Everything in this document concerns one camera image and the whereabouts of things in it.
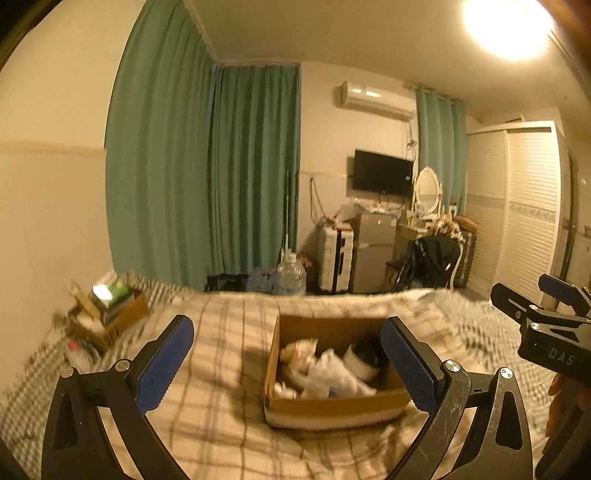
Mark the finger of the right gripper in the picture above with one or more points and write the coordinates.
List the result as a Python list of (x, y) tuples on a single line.
[(522, 310), (578, 298)]

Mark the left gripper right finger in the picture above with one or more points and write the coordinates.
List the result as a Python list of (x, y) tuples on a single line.
[(497, 444)]

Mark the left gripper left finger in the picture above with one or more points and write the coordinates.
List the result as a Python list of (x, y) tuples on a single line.
[(76, 444)]

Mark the white tape roll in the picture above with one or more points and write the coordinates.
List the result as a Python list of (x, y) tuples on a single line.
[(364, 359)]

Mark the white knit sock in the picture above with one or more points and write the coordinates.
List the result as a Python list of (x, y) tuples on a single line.
[(296, 359)]

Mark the person's right hand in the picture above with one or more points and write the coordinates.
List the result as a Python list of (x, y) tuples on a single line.
[(557, 391)]

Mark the black jacket on chair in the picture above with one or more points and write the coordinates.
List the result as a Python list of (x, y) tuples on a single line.
[(435, 260)]

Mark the crumpled white cloth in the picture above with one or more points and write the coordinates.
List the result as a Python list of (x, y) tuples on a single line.
[(329, 378)]

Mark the brown cardboard box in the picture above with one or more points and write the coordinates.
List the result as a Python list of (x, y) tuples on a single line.
[(283, 405)]

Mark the white louvered wardrobe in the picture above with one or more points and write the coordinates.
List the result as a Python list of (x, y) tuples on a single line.
[(515, 193)]

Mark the small cluttered cardboard box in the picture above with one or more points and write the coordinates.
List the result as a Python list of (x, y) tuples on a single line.
[(101, 326)]

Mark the white oval vanity mirror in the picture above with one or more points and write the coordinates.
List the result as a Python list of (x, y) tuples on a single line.
[(428, 192)]

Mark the green white packet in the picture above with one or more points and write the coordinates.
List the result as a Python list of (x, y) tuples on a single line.
[(110, 289)]

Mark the silver mini fridge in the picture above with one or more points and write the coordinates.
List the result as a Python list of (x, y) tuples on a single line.
[(373, 248)]

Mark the white suitcase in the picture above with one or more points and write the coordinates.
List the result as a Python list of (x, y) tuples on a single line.
[(335, 256)]

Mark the large clear water bottle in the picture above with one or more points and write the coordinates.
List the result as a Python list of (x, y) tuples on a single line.
[(291, 278)]

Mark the narrow green curtain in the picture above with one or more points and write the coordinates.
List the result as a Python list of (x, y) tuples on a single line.
[(443, 142)]

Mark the black bag on floor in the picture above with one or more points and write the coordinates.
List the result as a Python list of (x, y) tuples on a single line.
[(226, 283)]

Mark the white pole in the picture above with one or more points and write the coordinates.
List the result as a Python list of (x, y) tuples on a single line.
[(289, 211)]

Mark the white air conditioner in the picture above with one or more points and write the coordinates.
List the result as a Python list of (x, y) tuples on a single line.
[(386, 103)]

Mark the ceiling lamp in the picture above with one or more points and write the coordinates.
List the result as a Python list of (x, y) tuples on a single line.
[(512, 30)]

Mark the large green curtain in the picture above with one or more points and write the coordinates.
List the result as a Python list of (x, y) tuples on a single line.
[(196, 155)]

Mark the black wall television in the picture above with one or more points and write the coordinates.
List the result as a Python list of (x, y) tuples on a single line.
[(382, 174)]

